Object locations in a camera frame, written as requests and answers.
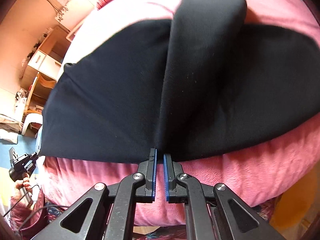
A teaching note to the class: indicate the white plastic stool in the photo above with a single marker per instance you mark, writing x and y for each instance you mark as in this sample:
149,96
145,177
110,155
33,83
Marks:
30,120

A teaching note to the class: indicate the blue floor mat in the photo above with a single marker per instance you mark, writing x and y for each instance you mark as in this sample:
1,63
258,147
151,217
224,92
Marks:
7,152

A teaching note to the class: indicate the white cloth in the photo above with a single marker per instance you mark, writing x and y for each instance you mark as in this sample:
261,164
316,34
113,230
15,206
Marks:
7,136

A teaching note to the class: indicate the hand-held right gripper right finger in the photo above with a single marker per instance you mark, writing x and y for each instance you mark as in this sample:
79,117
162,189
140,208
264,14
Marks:
166,180

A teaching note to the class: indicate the white wardrobe with floral decals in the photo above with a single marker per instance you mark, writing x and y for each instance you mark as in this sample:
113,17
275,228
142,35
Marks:
75,10

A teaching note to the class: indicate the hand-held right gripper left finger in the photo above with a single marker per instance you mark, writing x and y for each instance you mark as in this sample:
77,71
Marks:
154,177

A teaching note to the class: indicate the wooden chair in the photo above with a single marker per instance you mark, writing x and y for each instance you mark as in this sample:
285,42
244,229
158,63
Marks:
40,82

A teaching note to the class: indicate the person's maroon patterned clothing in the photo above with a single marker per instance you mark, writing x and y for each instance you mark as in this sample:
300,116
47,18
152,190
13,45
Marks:
32,220

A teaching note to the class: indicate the person's left hand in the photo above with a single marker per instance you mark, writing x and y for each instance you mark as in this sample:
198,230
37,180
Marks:
20,185

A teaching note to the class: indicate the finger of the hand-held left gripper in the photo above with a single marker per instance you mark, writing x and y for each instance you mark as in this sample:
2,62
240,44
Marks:
33,161

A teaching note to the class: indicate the wooden desk with shelf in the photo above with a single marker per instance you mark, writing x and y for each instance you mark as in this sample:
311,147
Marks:
53,40

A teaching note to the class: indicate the yellow object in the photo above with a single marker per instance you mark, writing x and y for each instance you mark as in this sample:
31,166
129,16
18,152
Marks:
295,212

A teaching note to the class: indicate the white drawer cabinet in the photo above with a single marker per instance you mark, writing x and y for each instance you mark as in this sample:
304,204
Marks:
41,61

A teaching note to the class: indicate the pink fleece blanket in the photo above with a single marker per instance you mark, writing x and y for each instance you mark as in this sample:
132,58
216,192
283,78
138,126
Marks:
237,180

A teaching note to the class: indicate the black pants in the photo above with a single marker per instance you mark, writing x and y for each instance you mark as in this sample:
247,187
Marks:
112,92

